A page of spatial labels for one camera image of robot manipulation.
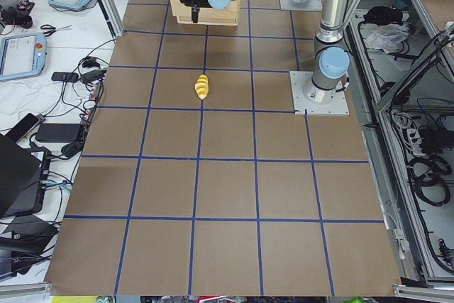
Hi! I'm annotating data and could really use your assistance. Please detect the white crumpled cloth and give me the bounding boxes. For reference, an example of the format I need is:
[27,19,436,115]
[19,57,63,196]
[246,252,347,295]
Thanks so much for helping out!
[365,23,409,53]

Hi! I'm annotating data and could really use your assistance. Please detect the wooden drawer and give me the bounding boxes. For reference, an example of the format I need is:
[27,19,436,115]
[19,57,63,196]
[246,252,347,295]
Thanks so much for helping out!
[170,0,240,26]

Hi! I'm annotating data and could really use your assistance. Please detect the black handled scissors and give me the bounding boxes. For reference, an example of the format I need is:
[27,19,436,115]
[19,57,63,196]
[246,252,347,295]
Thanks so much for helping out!
[40,24,72,37]

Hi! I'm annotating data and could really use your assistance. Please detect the black power adapter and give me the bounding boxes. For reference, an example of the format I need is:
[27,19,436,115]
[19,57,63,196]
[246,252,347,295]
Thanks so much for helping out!
[35,123,81,143]

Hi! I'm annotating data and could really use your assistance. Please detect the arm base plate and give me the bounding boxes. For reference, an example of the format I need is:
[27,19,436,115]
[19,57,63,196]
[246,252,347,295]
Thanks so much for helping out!
[279,0,322,12]
[289,71,349,116]

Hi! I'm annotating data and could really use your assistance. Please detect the yellow toy bread loaf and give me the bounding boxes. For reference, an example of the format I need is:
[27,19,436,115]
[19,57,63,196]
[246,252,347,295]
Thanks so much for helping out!
[194,75,209,101]

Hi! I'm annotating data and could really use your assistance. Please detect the black coiled cables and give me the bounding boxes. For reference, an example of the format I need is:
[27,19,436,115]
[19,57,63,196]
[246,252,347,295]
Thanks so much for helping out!
[406,155,450,207]

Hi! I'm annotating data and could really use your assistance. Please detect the blue teach pendant near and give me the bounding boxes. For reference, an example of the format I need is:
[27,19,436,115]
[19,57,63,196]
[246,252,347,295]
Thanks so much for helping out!
[1,33,47,82]

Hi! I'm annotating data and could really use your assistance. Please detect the black laptop computer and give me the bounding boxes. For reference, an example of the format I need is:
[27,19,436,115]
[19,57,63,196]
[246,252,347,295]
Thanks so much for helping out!
[1,136,50,218]

